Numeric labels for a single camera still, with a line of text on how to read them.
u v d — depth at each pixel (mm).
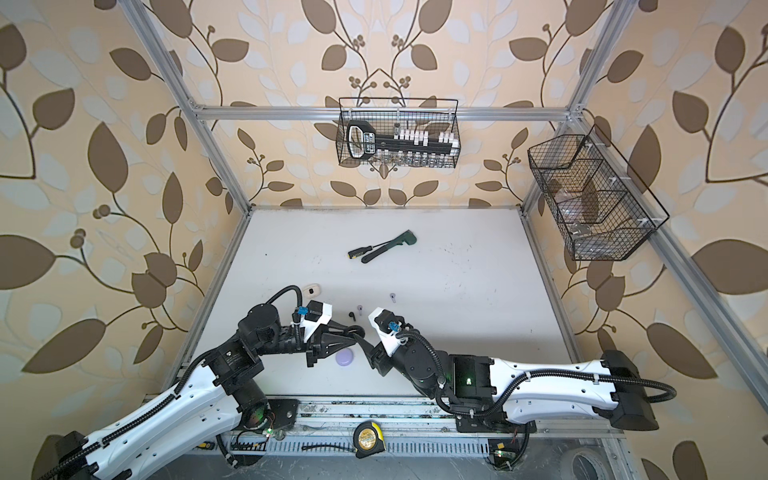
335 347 635
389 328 517
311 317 566
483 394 481
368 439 691
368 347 568
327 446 707
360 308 937
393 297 961
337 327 640
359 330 641
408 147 833
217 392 518
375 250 1079
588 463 680
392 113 894
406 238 1103
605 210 724
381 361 551
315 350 586
